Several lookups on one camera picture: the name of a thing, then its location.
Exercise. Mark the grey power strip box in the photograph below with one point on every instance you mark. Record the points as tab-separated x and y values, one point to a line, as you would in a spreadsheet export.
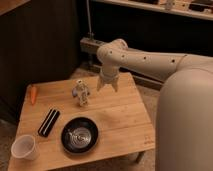
90	46

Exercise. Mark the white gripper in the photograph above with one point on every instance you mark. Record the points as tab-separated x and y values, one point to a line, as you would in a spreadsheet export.
108	75

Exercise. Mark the black rectangular case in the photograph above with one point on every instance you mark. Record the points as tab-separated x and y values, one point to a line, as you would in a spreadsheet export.
48	123

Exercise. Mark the white plastic cup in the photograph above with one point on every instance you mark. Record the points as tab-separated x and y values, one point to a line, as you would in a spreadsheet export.
24	147

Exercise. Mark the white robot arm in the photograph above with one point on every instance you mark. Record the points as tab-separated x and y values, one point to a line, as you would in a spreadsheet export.
184	122

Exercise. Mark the orange carrot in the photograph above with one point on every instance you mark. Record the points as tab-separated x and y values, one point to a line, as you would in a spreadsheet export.
33	94

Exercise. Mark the wooden shelf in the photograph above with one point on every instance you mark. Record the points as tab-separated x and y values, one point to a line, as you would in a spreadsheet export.
187	8

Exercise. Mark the metal pole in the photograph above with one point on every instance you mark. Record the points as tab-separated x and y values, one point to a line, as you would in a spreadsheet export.
90	33

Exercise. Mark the black round bowl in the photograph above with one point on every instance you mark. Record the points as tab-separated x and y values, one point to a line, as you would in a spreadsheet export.
79	135

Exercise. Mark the wooden table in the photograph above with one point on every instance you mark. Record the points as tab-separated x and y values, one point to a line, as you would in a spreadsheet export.
114	123

